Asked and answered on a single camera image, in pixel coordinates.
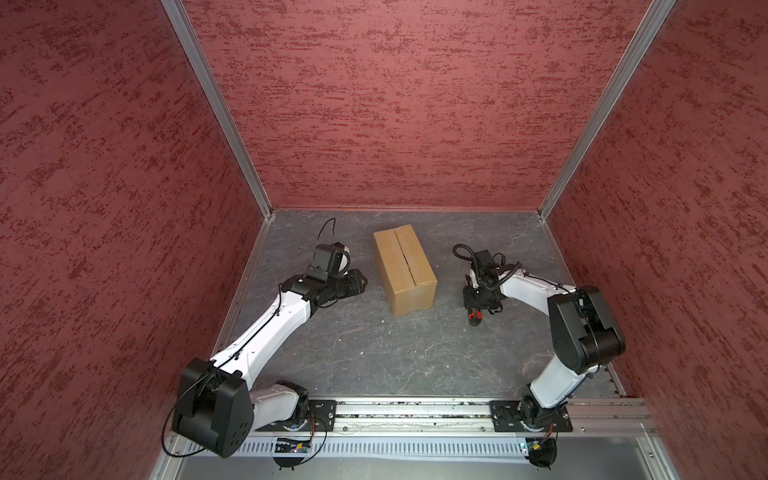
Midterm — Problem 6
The left controller board with wires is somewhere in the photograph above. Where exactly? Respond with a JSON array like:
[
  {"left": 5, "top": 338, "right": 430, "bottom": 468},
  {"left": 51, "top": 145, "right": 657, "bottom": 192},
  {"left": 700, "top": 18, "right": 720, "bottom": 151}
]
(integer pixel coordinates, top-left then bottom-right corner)
[{"left": 272, "top": 434, "right": 327, "bottom": 470}]

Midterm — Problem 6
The aluminium left corner post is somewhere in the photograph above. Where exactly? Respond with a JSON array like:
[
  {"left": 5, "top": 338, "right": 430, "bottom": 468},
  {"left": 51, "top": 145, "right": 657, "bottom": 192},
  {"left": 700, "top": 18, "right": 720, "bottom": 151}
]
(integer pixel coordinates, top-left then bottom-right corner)
[{"left": 161, "top": 0, "right": 273, "bottom": 222}]

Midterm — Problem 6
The aluminium right corner post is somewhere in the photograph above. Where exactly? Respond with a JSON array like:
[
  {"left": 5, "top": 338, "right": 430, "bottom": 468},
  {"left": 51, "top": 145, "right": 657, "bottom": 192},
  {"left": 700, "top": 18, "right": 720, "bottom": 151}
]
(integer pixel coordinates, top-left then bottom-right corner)
[{"left": 538, "top": 0, "right": 676, "bottom": 223}]

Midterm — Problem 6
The aluminium front rail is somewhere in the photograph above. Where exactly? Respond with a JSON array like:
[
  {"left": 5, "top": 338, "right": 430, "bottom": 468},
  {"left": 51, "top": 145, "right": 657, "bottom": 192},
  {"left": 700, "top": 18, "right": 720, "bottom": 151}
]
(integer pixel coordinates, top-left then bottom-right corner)
[{"left": 311, "top": 395, "right": 658, "bottom": 436}]

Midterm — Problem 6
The right controller board with wires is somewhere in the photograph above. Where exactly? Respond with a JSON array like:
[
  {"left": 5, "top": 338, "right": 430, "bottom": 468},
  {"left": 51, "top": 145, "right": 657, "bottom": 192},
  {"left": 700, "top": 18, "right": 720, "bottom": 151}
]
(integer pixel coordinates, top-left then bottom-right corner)
[{"left": 526, "top": 432, "right": 558, "bottom": 470}]

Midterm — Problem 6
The brown cardboard express box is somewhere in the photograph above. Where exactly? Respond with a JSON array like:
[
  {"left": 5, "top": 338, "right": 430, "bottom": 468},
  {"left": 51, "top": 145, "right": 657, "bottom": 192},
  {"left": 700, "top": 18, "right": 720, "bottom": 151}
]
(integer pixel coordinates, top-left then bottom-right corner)
[{"left": 373, "top": 225, "right": 438, "bottom": 317}]

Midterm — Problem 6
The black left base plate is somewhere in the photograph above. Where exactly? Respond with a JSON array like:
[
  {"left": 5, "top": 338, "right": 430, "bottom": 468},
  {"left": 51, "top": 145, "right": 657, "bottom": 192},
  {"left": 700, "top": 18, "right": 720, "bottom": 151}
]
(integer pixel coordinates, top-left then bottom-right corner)
[{"left": 255, "top": 399, "right": 338, "bottom": 433}]

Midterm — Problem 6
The white slotted cable duct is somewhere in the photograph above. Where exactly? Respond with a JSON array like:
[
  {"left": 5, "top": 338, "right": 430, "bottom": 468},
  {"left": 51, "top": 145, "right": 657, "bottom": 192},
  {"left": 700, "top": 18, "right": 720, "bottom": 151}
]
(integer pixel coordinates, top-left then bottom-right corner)
[{"left": 182, "top": 436, "right": 541, "bottom": 460}]

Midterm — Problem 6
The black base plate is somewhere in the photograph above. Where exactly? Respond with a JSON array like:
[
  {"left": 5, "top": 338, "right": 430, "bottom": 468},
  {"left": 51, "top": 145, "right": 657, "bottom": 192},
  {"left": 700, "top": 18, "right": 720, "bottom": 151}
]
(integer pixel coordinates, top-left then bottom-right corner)
[
  {"left": 255, "top": 399, "right": 338, "bottom": 433},
  {"left": 489, "top": 397, "right": 573, "bottom": 434}
]

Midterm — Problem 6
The controller board with wires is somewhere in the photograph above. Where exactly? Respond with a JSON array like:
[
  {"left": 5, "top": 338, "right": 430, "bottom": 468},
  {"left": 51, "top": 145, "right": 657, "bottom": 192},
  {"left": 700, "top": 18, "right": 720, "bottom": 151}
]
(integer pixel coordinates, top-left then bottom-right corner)
[
  {"left": 526, "top": 432, "right": 558, "bottom": 470},
  {"left": 272, "top": 434, "right": 327, "bottom": 470}
]

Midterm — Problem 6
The aluminium corner post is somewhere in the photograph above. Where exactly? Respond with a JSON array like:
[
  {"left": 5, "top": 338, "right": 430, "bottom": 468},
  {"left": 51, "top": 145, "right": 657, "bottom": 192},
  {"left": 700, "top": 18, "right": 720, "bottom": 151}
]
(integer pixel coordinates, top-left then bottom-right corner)
[
  {"left": 538, "top": 0, "right": 676, "bottom": 223},
  {"left": 161, "top": 0, "right": 273, "bottom": 222}
]

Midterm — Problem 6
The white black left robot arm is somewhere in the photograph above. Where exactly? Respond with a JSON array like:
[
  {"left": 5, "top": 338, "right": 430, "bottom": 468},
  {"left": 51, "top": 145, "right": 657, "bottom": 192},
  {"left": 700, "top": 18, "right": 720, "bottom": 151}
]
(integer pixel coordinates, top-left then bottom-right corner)
[{"left": 164, "top": 242, "right": 367, "bottom": 458}]

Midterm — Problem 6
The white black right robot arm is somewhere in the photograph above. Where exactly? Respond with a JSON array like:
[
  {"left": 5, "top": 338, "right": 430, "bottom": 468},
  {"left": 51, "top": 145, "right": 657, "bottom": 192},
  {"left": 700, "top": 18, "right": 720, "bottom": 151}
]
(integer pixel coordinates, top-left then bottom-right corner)
[{"left": 452, "top": 244, "right": 626, "bottom": 432}]

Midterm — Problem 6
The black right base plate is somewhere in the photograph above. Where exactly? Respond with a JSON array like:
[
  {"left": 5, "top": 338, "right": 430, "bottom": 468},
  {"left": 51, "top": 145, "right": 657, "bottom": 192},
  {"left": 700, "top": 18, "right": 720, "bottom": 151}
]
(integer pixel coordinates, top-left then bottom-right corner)
[{"left": 489, "top": 397, "right": 573, "bottom": 434}]

